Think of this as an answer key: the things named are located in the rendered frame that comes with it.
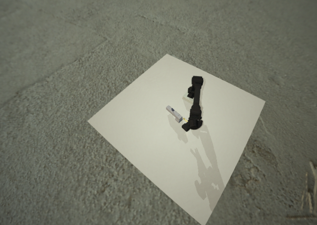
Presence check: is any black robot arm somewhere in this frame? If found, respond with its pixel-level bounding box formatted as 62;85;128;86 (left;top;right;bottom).
188;76;203;130

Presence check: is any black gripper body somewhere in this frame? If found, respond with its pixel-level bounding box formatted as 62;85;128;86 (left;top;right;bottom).
182;118;190;132

